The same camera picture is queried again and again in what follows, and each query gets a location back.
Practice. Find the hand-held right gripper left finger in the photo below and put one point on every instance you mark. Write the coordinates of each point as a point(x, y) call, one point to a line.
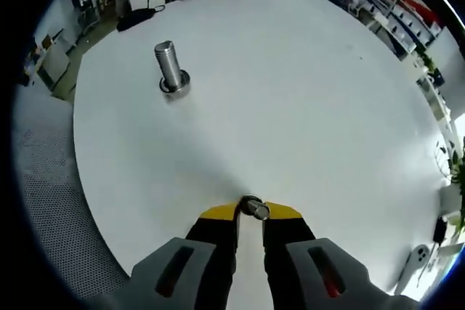
point(214, 237)

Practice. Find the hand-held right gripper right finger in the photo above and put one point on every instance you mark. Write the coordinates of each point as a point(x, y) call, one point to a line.
point(290, 237)

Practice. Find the thin threaded steel stud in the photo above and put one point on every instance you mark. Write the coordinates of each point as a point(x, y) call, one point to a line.
point(262, 212)

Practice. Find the white handheld controller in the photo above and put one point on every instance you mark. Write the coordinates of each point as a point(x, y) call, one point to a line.
point(414, 266)

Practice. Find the grey mesh office chair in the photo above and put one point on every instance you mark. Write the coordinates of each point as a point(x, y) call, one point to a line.
point(47, 197)

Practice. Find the large potted green plant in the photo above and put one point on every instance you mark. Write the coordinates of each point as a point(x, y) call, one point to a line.
point(454, 165)

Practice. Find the black computer mouse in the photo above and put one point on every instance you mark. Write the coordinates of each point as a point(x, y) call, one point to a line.
point(140, 17)

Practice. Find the white storage shelf with bins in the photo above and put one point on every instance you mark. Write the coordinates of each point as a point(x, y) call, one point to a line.
point(399, 8)

